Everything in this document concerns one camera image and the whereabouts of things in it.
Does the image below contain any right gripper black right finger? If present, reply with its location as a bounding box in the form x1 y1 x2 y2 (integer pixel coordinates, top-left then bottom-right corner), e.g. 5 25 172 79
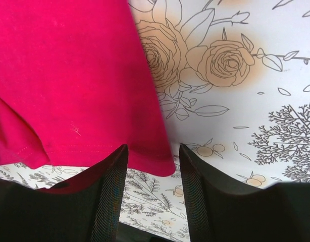
179 145 310 241

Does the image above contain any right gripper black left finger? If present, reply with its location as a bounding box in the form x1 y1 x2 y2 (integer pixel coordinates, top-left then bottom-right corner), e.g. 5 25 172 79
0 145 128 241

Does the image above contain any floral patterned table mat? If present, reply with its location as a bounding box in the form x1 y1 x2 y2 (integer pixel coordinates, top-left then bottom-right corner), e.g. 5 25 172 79
0 1 310 241

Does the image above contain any magenta t shirt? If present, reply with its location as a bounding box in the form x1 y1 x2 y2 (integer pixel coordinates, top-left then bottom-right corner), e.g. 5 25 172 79
0 1 175 176

